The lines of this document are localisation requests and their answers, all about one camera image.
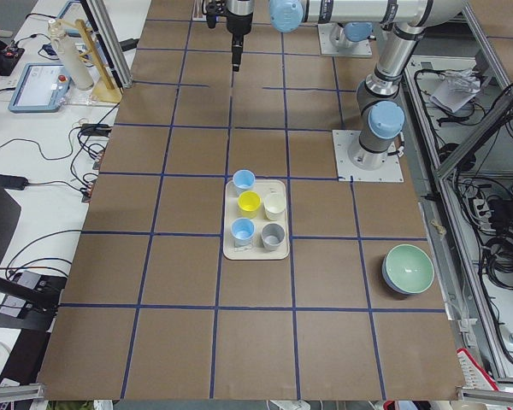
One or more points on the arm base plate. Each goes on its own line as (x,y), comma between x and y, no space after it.
(389,171)
(361,50)

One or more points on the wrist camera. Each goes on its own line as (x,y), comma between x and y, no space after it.
(212,11)

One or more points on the wooden mug tree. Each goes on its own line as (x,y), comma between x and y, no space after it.
(103,89)

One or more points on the pale green plastic cup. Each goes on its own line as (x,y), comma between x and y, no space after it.
(274,206)

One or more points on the aluminium frame post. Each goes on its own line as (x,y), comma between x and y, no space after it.
(98,17)

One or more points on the grey plastic cup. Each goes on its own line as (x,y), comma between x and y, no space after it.
(272,235)

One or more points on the green ceramic bowl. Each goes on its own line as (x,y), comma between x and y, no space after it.
(407,269)

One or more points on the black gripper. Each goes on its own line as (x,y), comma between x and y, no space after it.
(238,25)

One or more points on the blue plastic cup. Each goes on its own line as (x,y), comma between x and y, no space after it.
(243,231)
(243,180)

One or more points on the yellow plastic cup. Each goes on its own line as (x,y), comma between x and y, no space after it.
(249,203)

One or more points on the cream serving tray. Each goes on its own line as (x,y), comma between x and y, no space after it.
(254,251)

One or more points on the teach pendant tablet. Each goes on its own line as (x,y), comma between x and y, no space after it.
(41,89)

